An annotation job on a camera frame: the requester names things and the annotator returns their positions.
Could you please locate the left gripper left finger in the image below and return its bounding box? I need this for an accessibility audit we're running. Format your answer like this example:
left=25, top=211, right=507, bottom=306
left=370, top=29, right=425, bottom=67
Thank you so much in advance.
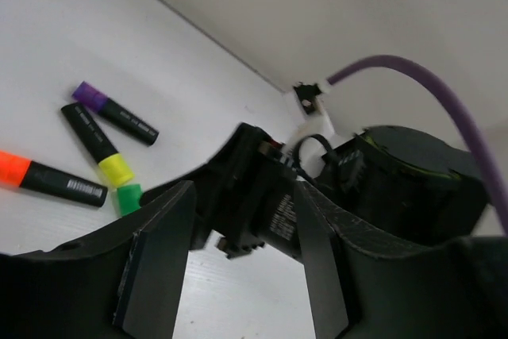
left=1, top=181, right=196, bottom=338

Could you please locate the black purple-capped marker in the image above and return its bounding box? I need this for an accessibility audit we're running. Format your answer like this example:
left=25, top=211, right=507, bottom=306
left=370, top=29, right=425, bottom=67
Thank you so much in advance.
left=71, top=81, right=160, bottom=146

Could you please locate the black orange-capped highlighter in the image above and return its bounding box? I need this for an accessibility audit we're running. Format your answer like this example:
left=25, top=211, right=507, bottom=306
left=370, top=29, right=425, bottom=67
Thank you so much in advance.
left=1, top=152, right=108, bottom=207

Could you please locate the yellow-capped black marker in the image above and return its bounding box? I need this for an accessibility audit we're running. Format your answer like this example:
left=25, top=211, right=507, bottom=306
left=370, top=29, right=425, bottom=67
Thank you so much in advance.
left=60, top=102, right=135, bottom=188

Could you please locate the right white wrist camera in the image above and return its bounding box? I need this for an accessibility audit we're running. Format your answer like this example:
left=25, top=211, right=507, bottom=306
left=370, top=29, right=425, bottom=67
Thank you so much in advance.
left=283, top=91, right=356, bottom=177

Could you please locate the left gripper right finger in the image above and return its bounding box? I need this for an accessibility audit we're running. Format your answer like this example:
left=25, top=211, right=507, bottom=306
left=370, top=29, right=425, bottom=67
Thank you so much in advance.
left=294, top=182, right=507, bottom=338

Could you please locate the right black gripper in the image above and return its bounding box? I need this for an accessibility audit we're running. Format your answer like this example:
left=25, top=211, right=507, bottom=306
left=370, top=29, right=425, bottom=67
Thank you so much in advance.
left=140, top=123, right=490, bottom=264

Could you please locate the black green-capped highlighter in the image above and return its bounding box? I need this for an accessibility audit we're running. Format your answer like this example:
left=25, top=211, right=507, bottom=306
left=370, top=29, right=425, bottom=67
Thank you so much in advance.
left=116, top=183, right=143, bottom=218

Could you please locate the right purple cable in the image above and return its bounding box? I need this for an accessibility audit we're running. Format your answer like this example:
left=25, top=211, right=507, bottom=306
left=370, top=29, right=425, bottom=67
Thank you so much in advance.
left=325, top=54, right=508, bottom=237

